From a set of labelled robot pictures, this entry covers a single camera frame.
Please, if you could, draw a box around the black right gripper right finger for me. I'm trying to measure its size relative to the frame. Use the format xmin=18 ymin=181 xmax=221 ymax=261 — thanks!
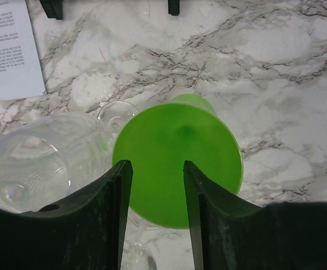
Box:
xmin=183 ymin=161 xmax=327 ymax=269

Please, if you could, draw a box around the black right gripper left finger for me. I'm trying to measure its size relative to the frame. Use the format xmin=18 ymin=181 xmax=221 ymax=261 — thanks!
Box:
xmin=0 ymin=160 xmax=133 ymax=269

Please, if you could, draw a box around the clear wine glass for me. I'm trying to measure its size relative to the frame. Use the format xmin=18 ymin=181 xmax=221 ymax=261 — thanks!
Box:
xmin=97 ymin=101 xmax=160 ymax=269

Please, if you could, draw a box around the green plastic wine glass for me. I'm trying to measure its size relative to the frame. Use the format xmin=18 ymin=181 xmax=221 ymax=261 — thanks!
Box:
xmin=112 ymin=94 xmax=243 ymax=229

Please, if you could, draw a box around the clear short tumbler glass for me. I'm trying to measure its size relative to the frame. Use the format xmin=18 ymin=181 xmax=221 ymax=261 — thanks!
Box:
xmin=0 ymin=112 xmax=113 ymax=213

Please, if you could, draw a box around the printed white paper sheet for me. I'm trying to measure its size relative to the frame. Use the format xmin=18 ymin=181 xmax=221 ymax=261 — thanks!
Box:
xmin=0 ymin=1 xmax=46 ymax=101

